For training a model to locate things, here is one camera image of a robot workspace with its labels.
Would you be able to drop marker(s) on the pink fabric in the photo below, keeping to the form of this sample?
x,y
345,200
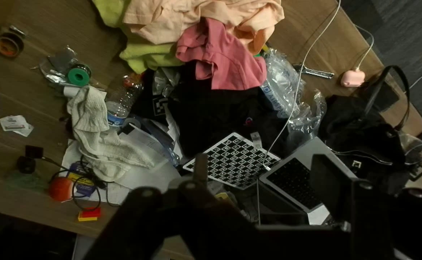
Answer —
x,y
230,59

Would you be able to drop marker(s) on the black fabric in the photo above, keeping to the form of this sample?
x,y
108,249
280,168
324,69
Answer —
x,y
205,116

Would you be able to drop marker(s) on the black handbag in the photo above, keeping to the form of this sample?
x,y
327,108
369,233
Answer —
x,y
360,131

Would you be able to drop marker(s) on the grey laptop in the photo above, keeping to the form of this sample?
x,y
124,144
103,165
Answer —
x,y
292,181

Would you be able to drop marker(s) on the clear plastic bag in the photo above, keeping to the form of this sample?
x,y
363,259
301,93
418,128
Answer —
x,y
283,82

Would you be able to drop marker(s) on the silver metal tool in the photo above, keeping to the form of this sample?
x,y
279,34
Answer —
x,y
319,73

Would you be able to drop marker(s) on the small orange tape roll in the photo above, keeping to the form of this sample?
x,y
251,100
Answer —
x,y
9,44

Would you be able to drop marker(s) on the pink charger plug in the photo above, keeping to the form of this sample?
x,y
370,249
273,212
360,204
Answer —
x,y
353,79

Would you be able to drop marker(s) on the peach fabric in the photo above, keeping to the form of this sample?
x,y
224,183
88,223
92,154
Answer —
x,y
182,20

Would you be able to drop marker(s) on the clear plastic water bottle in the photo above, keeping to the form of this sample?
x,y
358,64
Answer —
x,y
118,111

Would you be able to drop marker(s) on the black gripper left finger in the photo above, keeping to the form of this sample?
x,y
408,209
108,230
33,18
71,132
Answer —
x,y
201,171

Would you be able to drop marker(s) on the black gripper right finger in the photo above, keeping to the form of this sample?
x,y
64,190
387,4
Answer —
x,y
335,193

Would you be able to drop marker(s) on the perforated metal rack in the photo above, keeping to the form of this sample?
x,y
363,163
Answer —
x,y
233,161

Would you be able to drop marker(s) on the small white packet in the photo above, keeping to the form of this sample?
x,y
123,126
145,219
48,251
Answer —
x,y
16,125

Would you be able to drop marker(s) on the red yellow small block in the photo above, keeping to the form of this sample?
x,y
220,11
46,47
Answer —
x,y
90,215

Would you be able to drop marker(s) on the white crumpled cloth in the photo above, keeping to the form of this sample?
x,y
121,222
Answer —
x,y
95,135

